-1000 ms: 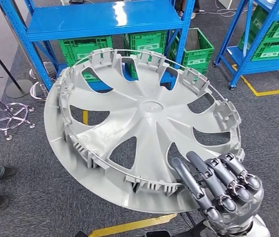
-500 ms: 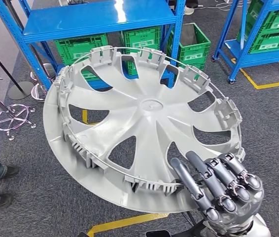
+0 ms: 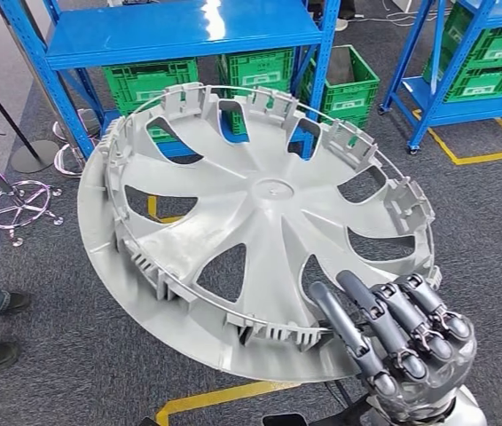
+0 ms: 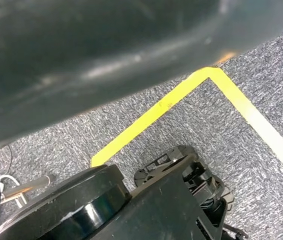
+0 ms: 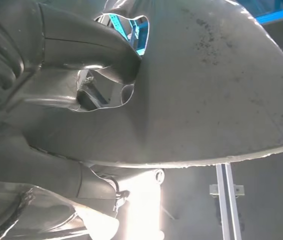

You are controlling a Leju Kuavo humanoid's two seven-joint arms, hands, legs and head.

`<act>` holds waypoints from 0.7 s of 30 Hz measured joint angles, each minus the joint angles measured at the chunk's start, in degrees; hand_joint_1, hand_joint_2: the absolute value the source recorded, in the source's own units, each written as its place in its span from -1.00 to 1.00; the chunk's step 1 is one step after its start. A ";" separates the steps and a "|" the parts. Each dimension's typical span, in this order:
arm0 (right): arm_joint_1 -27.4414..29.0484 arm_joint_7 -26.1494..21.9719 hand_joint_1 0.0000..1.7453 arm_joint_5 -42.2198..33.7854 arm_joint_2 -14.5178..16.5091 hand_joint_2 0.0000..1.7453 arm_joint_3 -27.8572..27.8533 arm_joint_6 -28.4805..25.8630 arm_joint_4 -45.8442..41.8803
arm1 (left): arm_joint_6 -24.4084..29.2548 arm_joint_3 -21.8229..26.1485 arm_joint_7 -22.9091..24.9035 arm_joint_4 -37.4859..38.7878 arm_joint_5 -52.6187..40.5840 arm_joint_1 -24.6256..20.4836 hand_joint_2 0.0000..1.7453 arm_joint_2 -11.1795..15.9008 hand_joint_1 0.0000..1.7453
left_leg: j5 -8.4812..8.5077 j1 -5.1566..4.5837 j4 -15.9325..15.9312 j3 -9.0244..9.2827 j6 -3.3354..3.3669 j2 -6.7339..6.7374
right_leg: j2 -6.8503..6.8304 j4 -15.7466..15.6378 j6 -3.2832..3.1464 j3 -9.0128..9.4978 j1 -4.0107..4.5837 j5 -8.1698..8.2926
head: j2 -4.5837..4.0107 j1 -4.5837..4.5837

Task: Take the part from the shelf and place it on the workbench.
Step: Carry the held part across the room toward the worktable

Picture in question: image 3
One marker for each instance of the yellow floor tape marking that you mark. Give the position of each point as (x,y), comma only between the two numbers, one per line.
(477,157)
(151,209)

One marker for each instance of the blue metal shelf rack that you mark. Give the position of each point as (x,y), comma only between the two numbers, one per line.
(477,109)
(166,32)

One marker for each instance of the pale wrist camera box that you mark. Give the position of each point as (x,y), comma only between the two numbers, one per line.
(284,420)

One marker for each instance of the grey plastic wheel cover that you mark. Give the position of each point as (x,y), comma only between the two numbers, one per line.
(255,235)

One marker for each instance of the seated person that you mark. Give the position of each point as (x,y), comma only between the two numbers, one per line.
(344,12)

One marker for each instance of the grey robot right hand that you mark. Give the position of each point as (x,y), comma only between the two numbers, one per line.
(411,353)

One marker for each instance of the black barrier stanchion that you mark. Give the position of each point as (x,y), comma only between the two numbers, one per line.
(34,156)

